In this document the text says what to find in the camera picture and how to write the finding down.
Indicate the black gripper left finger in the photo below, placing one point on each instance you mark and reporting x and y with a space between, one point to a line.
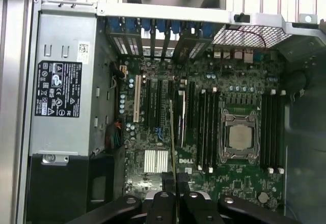
163 208

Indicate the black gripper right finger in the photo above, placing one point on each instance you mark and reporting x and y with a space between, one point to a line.
193 208

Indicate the green RAM stick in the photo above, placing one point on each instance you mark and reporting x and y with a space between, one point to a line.
173 137

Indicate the white-clipped RAM slot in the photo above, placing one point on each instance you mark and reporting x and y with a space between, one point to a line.
201 132
281 132
213 132
272 132

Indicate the green motherboard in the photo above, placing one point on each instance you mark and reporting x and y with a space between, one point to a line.
229 180

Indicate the silver finned heatsink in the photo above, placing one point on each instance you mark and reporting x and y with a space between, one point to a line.
156 161

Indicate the round coin battery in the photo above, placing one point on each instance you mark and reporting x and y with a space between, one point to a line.
262 197

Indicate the silver CPU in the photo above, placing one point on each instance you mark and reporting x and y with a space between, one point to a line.
240 137

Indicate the black expansion slot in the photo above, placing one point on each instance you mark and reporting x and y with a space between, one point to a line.
170 91
159 101
149 101
191 107

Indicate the black plastic drive cover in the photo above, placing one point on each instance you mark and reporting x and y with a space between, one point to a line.
58 183

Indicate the white expansion slot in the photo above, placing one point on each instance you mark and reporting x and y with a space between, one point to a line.
137 99

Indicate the black and silver PC case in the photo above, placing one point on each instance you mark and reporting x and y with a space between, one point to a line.
305 157

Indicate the blue slot retainer tab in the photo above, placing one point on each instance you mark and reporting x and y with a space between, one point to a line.
113 26
176 30
130 26
161 29
206 31
146 27

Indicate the black case lock slider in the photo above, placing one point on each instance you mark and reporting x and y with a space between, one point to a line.
240 17

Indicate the grey power supply unit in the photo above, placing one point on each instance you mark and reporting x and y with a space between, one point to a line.
63 25

